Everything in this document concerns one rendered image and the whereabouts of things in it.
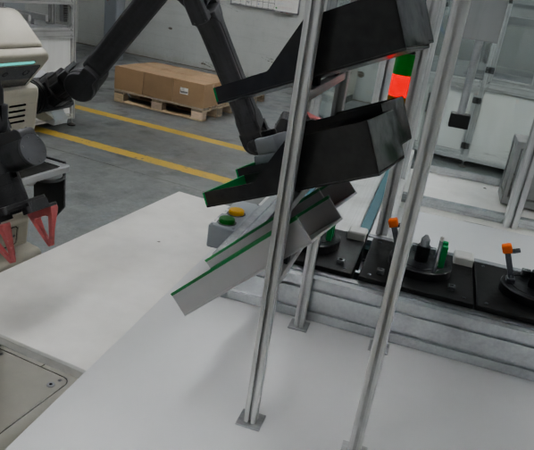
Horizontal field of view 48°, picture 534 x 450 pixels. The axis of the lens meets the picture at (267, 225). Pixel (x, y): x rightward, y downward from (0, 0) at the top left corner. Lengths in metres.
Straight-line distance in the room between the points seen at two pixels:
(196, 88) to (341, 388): 5.83
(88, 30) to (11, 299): 10.90
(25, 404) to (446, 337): 1.25
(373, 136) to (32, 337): 0.73
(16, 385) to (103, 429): 1.08
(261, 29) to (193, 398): 9.37
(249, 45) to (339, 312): 9.18
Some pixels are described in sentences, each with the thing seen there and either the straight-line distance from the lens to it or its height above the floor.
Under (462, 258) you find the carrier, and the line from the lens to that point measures 1.48.
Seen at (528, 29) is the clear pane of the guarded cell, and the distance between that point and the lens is 2.64.
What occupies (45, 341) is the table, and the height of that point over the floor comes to 0.86.
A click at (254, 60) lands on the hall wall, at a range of 10.30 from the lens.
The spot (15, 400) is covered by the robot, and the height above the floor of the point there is 0.28.
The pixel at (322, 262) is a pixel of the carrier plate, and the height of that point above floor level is 0.97.
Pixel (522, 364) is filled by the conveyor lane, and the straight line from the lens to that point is 1.32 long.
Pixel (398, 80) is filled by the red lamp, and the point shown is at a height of 1.35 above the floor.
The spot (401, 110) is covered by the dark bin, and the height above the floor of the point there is 1.35.
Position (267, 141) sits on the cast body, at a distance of 1.09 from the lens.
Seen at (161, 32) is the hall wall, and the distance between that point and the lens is 11.16.
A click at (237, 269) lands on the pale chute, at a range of 0.93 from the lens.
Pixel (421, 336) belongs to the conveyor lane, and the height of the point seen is 0.89.
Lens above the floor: 1.52
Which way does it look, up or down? 22 degrees down
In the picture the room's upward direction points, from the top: 8 degrees clockwise
